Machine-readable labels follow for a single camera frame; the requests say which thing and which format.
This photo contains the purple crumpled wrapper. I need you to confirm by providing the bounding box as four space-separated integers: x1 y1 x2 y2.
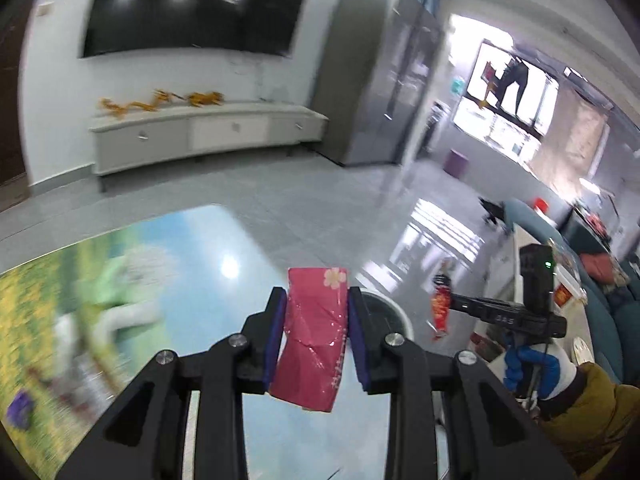
6 390 35 430

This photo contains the dark brown entrance door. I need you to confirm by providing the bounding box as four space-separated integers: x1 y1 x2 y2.
0 6 29 211

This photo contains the right hand blue white glove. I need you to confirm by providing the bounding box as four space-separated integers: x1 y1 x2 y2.
503 342 587 412

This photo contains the white tv cabinet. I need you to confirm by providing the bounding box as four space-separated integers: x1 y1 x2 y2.
89 102 328 190

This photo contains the purple stool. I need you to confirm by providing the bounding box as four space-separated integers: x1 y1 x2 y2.
442 150 469 180

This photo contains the grey double door refrigerator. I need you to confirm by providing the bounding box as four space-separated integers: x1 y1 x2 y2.
311 0 442 167

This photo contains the pink tissue pack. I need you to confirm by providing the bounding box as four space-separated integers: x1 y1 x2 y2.
269 266 348 413

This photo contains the beige hanging blanket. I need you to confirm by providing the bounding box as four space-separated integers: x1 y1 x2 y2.
528 87 608 203

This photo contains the red snack wrapper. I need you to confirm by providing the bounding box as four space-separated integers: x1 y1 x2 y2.
431 259 451 340

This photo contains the golden dragon ornament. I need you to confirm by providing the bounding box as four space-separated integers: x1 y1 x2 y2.
99 89 224 119

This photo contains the wall light switch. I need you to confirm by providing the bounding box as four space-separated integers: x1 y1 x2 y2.
37 1 53 16

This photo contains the black wall television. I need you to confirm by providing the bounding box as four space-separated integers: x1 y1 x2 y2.
81 0 304 58

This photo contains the mustard yellow sleeve forearm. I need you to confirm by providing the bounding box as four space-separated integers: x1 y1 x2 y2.
539 363 639 479

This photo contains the white side table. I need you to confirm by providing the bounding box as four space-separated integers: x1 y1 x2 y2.
483 223 596 364

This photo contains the teal sofa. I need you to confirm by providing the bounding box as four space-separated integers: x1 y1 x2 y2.
503 198 639 386

